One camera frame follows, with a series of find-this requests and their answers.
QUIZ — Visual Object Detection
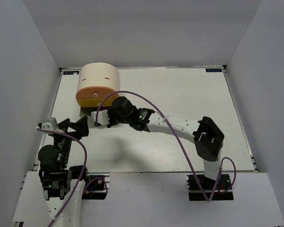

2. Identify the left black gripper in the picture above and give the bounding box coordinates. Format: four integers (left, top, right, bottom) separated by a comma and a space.
53, 114, 89, 168

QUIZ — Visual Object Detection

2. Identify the yellow container drawer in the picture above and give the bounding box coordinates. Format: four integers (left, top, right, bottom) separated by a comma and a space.
76, 94, 119, 108

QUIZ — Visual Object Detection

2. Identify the orange container drawer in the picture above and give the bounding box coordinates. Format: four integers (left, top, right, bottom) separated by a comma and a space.
76, 86, 115, 99

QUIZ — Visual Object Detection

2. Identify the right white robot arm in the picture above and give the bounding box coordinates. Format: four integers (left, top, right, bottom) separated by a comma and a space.
107, 96, 224, 189

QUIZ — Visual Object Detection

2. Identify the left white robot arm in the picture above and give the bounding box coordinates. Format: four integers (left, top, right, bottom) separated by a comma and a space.
36, 116, 91, 227

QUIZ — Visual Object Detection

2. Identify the cream cylindrical drawer container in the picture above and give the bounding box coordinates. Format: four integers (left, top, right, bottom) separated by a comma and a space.
77, 62, 120, 91

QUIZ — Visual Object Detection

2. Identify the left blue table label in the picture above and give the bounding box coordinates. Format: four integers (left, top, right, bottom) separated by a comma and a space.
63, 70, 80, 75

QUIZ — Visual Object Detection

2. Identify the blue table label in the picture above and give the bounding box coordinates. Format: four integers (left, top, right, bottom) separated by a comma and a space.
205, 68, 222, 72
63, 70, 80, 75

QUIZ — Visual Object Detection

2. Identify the right blue table label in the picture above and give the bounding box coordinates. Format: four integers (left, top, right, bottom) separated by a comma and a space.
205, 68, 222, 72

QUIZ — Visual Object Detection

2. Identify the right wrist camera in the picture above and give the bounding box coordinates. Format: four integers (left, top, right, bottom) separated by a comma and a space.
91, 110, 109, 127

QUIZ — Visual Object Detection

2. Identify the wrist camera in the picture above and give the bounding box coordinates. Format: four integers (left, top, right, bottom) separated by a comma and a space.
91, 110, 109, 127
36, 117, 62, 134

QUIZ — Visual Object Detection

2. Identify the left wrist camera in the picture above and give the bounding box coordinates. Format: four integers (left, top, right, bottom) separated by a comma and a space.
36, 117, 62, 134

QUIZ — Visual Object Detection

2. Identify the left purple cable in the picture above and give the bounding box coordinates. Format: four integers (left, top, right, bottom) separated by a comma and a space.
36, 127, 108, 227

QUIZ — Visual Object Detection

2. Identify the purple cable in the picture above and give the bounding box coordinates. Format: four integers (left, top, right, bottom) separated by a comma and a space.
97, 90, 237, 202
36, 127, 108, 227

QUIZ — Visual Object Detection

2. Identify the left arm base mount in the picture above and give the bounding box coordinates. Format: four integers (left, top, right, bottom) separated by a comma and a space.
82, 173, 110, 200

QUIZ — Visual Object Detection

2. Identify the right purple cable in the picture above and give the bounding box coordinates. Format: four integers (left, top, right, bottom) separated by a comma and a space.
97, 90, 237, 202

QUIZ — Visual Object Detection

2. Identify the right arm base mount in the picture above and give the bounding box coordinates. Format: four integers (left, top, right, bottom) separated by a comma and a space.
187, 174, 234, 201

